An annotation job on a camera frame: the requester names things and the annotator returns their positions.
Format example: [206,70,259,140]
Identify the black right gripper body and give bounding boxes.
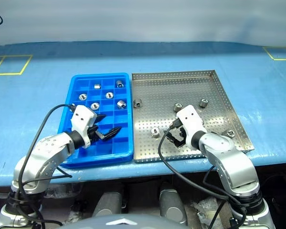
[168,124,189,148]

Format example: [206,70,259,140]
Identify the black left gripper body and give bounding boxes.
[87,123,106,145]

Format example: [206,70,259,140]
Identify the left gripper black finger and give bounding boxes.
[102,126,122,142]
[93,114,107,125]

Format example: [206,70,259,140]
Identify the blue compartment tray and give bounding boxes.
[57,73,134,169]

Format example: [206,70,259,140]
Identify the perforated metal tray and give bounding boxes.
[131,70,255,164]

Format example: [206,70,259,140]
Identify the grey rounded robot leg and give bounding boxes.
[93,190,123,218]
[159,182,188,226]

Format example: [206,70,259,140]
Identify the grey robot torso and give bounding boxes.
[69,211,189,229]

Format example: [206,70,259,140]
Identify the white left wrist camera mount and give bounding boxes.
[71,104,98,149]

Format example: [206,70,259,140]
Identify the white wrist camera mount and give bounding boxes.
[176,104,207,150]
[71,104,98,149]

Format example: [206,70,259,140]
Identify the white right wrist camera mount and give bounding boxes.
[176,104,207,150]

